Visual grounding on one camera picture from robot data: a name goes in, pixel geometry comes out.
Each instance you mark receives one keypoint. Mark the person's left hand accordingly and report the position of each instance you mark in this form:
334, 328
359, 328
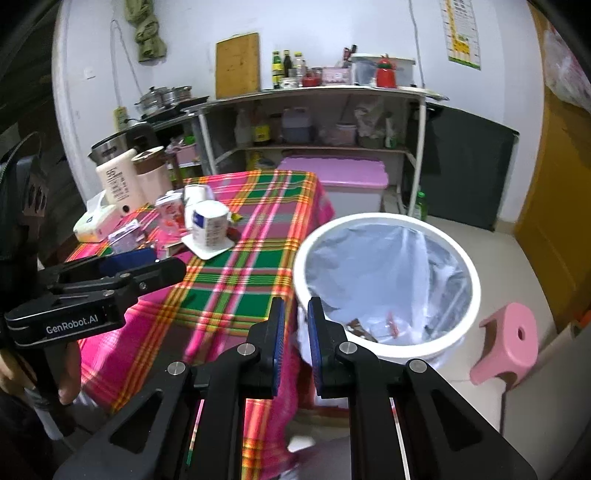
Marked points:
70, 374

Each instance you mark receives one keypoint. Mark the pink jug brown lid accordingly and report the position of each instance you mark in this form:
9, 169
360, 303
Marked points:
152, 182

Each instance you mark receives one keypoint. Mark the person's left forearm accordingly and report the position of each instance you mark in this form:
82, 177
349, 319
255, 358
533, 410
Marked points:
14, 438

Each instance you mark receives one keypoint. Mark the white round bin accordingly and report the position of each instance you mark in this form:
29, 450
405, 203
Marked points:
392, 357

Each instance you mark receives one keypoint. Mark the wooden cutting board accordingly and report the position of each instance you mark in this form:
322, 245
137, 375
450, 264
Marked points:
238, 64

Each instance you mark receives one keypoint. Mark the black board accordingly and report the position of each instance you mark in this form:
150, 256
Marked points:
461, 161

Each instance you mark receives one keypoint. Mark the white shelf table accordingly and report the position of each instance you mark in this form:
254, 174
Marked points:
323, 92

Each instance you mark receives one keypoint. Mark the yellow detergent bag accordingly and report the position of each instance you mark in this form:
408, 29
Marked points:
261, 161

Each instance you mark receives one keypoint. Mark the hanging plastic bag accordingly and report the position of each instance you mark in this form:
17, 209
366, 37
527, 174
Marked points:
568, 69

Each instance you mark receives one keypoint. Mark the small purple box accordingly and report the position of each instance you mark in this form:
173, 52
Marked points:
124, 235

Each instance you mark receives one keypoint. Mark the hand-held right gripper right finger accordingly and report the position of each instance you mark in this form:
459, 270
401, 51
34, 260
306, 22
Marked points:
315, 341

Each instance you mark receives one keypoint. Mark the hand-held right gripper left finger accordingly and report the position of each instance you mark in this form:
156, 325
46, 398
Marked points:
278, 341

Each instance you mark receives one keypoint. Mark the power strip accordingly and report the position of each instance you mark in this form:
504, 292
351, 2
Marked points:
121, 119

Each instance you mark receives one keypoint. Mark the pink lid storage box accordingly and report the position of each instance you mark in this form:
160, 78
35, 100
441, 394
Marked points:
332, 173

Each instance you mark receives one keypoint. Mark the clear plastic bin liner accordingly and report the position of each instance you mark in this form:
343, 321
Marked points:
369, 267

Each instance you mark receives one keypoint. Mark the clear plastic container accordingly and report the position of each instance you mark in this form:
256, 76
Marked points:
362, 69

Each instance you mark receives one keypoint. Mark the red kettle figure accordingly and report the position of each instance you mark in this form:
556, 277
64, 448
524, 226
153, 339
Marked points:
386, 74

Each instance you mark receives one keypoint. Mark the red milk carton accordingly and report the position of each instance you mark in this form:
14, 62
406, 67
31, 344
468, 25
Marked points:
171, 214

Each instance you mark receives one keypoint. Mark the pink bucket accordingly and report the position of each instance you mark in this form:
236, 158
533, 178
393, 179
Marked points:
346, 134

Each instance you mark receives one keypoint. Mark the pink tray box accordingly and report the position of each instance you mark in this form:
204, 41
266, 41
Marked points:
336, 76

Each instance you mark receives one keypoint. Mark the white electric thermos bottle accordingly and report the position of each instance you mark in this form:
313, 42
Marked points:
120, 180

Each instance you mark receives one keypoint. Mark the green hanging cloth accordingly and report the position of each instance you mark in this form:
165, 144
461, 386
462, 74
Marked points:
147, 37

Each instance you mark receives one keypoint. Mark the soy sauce bottle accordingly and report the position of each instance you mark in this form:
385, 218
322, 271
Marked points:
261, 131

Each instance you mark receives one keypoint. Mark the red jar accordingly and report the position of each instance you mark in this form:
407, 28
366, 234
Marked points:
310, 81

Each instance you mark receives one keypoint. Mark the crumpled plastic bag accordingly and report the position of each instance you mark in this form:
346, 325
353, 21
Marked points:
369, 117

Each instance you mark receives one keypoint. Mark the green plastic bottle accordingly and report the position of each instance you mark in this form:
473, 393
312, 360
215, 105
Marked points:
419, 207

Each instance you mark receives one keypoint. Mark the pink basket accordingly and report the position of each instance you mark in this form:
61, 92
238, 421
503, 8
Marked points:
188, 154

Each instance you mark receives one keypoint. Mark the steel steamer pot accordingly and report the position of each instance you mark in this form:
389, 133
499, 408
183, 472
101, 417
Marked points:
150, 99
178, 94

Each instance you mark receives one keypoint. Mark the white paper cup blue label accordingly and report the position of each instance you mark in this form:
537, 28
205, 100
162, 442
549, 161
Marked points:
207, 226

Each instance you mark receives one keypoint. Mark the dark sauce bottle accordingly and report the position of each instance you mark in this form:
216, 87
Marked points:
288, 62

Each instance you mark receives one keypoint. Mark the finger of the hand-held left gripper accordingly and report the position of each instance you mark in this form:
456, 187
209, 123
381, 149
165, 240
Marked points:
124, 261
138, 284

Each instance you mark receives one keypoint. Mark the white plastic bottle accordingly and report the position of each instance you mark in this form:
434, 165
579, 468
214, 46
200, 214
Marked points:
243, 131

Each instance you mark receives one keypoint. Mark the yellow door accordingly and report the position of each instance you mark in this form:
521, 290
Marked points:
563, 207

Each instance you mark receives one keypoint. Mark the plaid tablecloth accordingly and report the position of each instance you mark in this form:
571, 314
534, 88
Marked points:
240, 277

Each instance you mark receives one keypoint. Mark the spray bottle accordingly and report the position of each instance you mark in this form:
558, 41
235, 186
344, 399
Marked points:
391, 134

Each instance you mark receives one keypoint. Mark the white tissue pack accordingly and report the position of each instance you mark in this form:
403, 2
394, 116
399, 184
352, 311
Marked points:
94, 221

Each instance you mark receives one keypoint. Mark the pink plastic stool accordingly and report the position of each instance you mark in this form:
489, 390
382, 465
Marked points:
503, 341

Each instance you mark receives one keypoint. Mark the white square coaster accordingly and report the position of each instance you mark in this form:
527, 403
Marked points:
207, 253

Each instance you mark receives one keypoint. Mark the blue plastic jug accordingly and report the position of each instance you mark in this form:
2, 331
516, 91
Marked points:
298, 127

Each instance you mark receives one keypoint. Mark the wall calendar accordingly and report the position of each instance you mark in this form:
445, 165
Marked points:
461, 32

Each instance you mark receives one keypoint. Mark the steel electric kettle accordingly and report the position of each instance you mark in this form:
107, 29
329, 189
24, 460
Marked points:
111, 147

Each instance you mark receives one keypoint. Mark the green bottle yellow label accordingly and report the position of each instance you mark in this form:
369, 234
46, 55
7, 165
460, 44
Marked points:
277, 69

